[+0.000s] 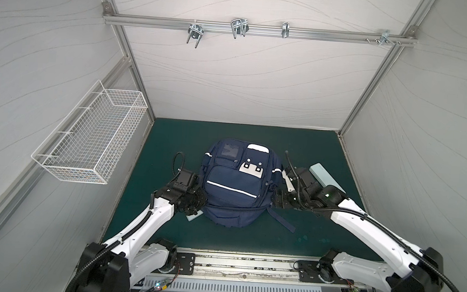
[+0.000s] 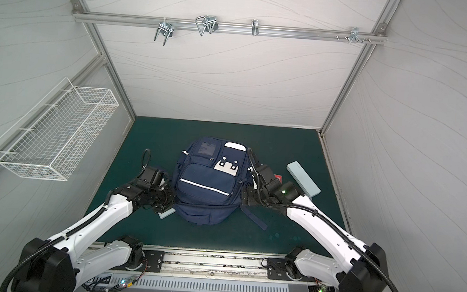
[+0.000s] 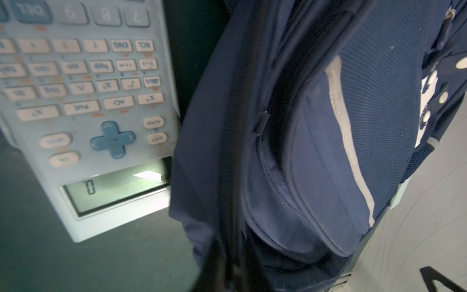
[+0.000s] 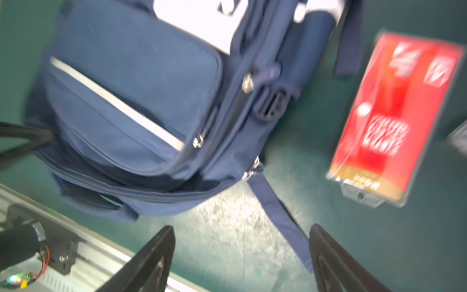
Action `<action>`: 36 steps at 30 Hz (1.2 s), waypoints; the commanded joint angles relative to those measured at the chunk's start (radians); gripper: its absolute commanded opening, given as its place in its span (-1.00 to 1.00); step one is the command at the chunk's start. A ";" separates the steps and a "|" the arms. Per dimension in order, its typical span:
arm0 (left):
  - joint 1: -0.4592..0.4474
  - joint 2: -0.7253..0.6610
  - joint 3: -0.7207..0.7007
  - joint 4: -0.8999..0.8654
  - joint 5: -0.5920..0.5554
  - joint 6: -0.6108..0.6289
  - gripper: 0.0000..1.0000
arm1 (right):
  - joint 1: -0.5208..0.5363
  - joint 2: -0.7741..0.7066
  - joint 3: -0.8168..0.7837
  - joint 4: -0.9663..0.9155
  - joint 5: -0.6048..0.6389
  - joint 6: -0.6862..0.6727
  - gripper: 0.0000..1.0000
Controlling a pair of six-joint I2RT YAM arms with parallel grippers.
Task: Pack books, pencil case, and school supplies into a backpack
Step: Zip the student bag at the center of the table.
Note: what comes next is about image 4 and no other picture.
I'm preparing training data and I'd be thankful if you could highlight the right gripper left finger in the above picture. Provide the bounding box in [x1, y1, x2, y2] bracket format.
[97, 225, 176, 292]

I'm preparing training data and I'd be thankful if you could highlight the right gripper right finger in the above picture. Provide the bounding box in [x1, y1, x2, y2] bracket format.
[310, 224, 390, 292]

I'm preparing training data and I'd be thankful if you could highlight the navy blue backpack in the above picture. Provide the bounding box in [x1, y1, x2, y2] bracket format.
[24, 1, 364, 271]

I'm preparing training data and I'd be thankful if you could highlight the red booklet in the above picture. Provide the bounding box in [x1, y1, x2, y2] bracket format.
[326, 30, 466, 208]

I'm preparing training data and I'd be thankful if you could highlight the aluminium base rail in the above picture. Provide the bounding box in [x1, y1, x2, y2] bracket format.
[1, 186, 201, 292]

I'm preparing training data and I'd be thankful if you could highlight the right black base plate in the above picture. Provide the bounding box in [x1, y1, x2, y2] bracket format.
[7, 204, 81, 276]

